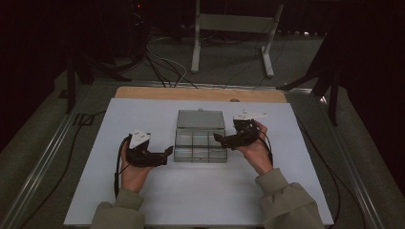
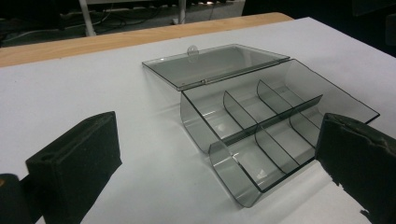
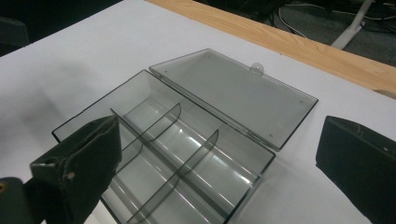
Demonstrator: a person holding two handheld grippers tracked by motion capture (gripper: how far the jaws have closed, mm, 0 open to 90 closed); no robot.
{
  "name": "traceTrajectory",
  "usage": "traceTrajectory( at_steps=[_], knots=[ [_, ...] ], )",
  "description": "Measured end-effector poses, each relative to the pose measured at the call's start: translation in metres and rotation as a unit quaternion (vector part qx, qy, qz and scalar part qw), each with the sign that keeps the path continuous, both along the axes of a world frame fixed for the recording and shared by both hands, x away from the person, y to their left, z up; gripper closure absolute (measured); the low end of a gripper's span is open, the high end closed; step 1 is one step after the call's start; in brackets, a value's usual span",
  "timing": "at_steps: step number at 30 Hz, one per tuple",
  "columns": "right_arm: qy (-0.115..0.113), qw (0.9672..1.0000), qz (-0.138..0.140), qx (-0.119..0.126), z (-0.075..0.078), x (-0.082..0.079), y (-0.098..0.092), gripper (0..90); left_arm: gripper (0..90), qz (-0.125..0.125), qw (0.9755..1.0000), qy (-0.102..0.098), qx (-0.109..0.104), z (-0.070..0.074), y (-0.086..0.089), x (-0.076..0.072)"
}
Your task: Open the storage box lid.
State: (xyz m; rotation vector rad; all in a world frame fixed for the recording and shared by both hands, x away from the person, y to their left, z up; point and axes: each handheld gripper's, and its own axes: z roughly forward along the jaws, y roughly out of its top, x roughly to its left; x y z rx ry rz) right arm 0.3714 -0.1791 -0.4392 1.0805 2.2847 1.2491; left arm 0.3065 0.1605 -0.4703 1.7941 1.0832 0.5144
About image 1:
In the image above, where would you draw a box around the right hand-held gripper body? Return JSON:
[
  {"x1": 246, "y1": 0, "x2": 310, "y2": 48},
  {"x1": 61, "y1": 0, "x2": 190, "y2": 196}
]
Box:
[{"x1": 223, "y1": 110, "x2": 267, "y2": 150}]

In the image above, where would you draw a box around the grey metal stand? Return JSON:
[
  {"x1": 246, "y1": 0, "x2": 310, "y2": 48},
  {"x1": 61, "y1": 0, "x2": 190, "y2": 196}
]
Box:
[{"x1": 190, "y1": 0, "x2": 285, "y2": 78}]

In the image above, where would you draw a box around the black stand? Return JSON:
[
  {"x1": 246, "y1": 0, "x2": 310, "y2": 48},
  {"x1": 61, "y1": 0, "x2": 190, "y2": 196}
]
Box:
[
  {"x1": 276, "y1": 31, "x2": 340, "y2": 127},
  {"x1": 65, "y1": 47, "x2": 132, "y2": 115}
]

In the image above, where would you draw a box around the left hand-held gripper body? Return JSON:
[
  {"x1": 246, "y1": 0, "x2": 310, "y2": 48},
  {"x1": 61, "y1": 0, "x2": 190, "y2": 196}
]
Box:
[{"x1": 126, "y1": 129, "x2": 168, "y2": 168}]

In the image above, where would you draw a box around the white floor cable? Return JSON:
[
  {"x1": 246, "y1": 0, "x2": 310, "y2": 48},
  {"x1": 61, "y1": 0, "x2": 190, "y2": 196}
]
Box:
[{"x1": 146, "y1": 37, "x2": 187, "y2": 88}]

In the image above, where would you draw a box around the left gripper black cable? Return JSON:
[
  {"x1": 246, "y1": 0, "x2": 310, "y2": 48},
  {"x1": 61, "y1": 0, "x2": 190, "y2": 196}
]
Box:
[{"x1": 114, "y1": 135, "x2": 132, "y2": 198}]

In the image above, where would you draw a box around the black floor cable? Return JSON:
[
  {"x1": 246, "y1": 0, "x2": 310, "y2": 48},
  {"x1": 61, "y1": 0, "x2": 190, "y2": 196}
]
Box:
[
  {"x1": 142, "y1": 51, "x2": 199, "y2": 90},
  {"x1": 295, "y1": 117, "x2": 367, "y2": 229},
  {"x1": 18, "y1": 110, "x2": 108, "y2": 229}
]

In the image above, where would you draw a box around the person's right hand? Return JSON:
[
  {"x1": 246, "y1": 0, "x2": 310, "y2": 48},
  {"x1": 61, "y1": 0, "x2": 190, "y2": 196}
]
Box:
[{"x1": 237, "y1": 121, "x2": 275, "y2": 176}]

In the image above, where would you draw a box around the person's left hand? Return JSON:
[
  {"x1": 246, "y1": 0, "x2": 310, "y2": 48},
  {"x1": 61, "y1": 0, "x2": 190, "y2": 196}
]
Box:
[{"x1": 119, "y1": 139, "x2": 155, "y2": 194}]

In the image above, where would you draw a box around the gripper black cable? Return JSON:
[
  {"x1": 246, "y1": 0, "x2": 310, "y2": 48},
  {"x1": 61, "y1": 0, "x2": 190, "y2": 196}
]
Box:
[
  {"x1": 257, "y1": 127, "x2": 275, "y2": 166},
  {"x1": 114, "y1": 135, "x2": 132, "y2": 198}
]

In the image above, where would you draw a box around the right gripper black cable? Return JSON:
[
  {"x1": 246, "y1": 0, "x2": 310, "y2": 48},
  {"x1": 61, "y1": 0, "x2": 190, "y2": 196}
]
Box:
[{"x1": 257, "y1": 127, "x2": 275, "y2": 166}]

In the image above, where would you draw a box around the aluminium rail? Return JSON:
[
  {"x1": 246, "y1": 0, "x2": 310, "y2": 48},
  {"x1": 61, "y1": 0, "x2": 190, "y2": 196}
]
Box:
[
  {"x1": 313, "y1": 92, "x2": 388, "y2": 229},
  {"x1": 92, "y1": 79, "x2": 314, "y2": 94},
  {"x1": 0, "y1": 85, "x2": 92, "y2": 229}
]

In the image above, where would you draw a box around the clear plastic compartment box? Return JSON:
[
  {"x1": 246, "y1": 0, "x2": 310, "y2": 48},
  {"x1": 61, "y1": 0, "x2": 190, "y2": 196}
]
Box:
[{"x1": 173, "y1": 108, "x2": 229, "y2": 164}]

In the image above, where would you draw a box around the white board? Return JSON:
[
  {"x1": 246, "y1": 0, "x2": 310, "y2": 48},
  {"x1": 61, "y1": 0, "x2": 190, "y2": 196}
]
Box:
[{"x1": 63, "y1": 97, "x2": 334, "y2": 227}]

